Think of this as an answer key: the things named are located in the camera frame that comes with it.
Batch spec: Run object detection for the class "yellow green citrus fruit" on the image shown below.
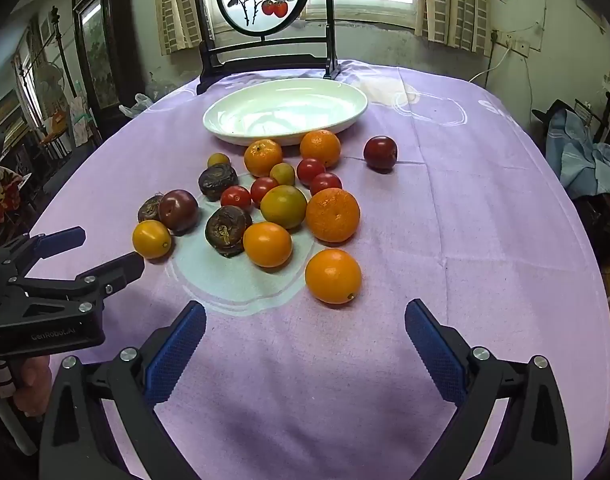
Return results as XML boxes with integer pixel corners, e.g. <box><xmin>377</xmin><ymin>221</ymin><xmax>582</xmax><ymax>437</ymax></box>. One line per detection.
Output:
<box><xmin>260</xmin><ymin>185</ymin><xmax>308</xmax><ymax>230</ymax></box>

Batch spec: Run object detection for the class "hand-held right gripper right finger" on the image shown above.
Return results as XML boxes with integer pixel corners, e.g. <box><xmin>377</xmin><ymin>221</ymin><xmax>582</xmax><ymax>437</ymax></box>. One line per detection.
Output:
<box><xmin>404</xmin><ymin>298</ymin><xmax>573</xmax><ymax>480</ymax></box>

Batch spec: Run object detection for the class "person's left hand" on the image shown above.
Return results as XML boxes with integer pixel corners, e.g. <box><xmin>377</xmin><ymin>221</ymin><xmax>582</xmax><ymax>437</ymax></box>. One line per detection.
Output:
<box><xmin>12</xmin><ymin>355</ymin><xmax>53</xmax><ymax>411</ymax></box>

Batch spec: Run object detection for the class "smooth orange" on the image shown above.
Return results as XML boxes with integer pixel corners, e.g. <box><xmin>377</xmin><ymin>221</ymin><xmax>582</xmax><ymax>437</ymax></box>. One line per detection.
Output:
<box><xmin>305</xmin><ymin>248</ymin><xmax>363</xmax><ymax>305</ymax></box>
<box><xmin>243</xmin><ymin>221</ymin><xmax>293</xmax><ymax>268</ymax></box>

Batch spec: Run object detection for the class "large dimpled orange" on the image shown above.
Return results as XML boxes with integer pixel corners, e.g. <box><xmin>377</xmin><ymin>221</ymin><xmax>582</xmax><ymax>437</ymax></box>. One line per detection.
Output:
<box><xmin>305</xmin><ymin>187</ymin><xmax>361</xmax><ymax>243</ymax></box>

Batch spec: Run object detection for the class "white oval plate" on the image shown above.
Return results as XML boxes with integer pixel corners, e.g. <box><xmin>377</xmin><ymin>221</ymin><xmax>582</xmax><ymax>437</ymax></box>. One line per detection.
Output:
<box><xmin>203</xmin><ymin>78</ymin><xmax>369</xmax><ymax>147</ymax></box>

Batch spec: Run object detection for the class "dark wooden cabinet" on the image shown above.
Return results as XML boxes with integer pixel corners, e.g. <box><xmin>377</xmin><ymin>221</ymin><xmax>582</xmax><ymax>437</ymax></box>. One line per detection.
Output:
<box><xmin>72</xmin><ymin>0</ymin><xmax>140</xmax><ymax>121</ymax></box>

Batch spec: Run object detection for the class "white plastic bag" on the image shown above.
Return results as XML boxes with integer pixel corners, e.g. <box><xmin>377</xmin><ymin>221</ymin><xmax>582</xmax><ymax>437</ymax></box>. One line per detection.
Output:
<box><xmin>119</xmin><ymin>92</ymin><xmax>156</xmax><ymax>118</ymax></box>

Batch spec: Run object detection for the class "white wall socket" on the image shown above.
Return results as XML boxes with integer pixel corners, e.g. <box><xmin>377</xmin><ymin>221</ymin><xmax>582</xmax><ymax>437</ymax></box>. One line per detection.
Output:
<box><xmin>490</xmin><ymin>30</ymin><xmax>531</xmax><ymax>58</ymax></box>

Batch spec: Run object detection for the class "mandarin with green stem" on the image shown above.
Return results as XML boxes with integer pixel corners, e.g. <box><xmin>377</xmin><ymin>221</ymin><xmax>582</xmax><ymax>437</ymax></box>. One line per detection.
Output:
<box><xmin>243</xmin><ymin>139</ymin><xmax>284</xmax><ymax>178</ymax></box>

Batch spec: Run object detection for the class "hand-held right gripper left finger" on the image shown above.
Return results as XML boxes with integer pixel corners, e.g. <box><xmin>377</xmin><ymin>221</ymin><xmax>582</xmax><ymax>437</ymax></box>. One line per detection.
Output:
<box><xmin>39</xmin><ymin>301</ymin><xmax>207</xmax><ymax>480</ymax></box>

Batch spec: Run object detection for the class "white power cable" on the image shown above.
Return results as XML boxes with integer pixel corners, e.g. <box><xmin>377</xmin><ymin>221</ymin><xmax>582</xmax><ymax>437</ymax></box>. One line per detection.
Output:
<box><xmin>468</xmin><ymin>45</ymin><xmax>513</xmax><ymax>83</ymax></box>

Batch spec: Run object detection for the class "dark purple plum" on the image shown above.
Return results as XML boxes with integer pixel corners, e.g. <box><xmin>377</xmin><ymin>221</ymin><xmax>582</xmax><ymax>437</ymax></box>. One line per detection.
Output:
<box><xmin>158</xmin><ymin>189</ymin><xmax>200</xmax><ymax>235</ymax></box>

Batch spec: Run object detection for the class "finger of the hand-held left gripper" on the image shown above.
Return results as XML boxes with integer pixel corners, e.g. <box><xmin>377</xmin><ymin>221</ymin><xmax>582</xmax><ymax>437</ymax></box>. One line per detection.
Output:
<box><xmin>10</xmin><ymin>251</ymin><xmax>146</xmax><ymax>311</ymax></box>
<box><xmin>0</xmin><ymin>226</ymin><xmax>86</xmax><ymax>281</ymax></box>

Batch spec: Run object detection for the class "red plum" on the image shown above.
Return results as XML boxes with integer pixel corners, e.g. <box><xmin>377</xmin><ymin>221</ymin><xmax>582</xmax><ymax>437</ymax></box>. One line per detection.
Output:
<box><xmin>363</xmin><ymin>135</ymin><xmax>399</xmax><ymax>171</ymax></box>

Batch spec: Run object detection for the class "blue cloth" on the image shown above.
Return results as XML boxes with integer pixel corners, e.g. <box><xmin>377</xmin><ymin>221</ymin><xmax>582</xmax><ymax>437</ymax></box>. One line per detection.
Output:
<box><xmin>548</xmin><ymin>110</ymin><xmax>610</xmax><ymax>201</ymax></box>

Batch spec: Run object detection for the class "small dark wrinkled fruit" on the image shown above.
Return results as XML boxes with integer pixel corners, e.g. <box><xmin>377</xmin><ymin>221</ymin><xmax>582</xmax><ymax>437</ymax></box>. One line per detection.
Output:
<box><xmin>137</xmin><ymin>194</ymin><xmax>165</xmax><ymax>224</ymax></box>

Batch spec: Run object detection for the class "large dark wrinkled fruit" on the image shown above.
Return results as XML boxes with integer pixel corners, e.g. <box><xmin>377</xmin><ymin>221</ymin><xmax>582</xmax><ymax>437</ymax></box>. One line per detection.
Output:
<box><xmin>205</xmin><ymin>205</ymin><xmax>253</xmax><ymax>259</ymax></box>

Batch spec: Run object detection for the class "beige checked curtain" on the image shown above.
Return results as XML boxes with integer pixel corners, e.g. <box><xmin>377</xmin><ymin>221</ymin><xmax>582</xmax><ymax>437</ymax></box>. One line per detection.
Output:
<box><xmin>152</xmin><ymin>0</ymin><xmax>203</xmax><ymax>56</ymax></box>
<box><xmin>417</xmin><ymin>0</ymin><xmax>493</xmax><ymax>58</ymax></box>

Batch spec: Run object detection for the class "red cherry tomato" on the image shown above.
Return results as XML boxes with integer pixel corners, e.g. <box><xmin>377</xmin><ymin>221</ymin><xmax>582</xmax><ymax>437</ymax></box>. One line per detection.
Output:
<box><xmin>220</xmin><ymin>185</ymin><xmax>252</xmax><ymax>210</ymax></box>
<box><xmin>309</xmin><ymin>172</ymin><xmax>343</xmax><ymax>196</ymax></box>
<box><xmin>296</xmin><ymin>158</ymin><xmax>326</xmax><ymax>186</ymax></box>
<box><xmin>250</xmin><ymin>176</ymin><xmax>280</xmax><ymax>206</ymax></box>

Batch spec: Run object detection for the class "small yellow orange citrus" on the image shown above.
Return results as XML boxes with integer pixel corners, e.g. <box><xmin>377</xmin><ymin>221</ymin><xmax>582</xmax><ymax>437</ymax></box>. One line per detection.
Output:
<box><xmin>132</xmin><ymin>220</ymin><xmax>173</xmax><ymax>260</ymax></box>

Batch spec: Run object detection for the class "purple printed tablecloth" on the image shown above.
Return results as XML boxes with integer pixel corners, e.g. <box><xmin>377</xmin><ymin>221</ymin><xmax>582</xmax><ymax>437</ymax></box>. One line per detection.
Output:
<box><xmin>27</xmin><ymin>60</ymin><xmax>610</xmax><ymax>480</ymax></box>

